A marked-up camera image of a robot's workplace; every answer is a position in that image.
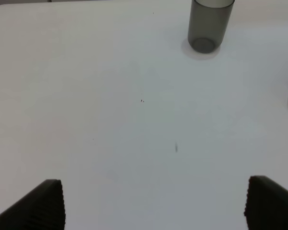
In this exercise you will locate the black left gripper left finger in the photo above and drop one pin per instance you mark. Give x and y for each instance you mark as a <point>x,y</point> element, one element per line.
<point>41,209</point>

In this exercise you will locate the grey translucent plastic cup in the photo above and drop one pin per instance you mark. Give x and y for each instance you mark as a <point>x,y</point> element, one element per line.
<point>208,23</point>

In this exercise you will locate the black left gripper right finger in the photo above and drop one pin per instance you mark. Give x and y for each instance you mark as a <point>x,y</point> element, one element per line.
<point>266,205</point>

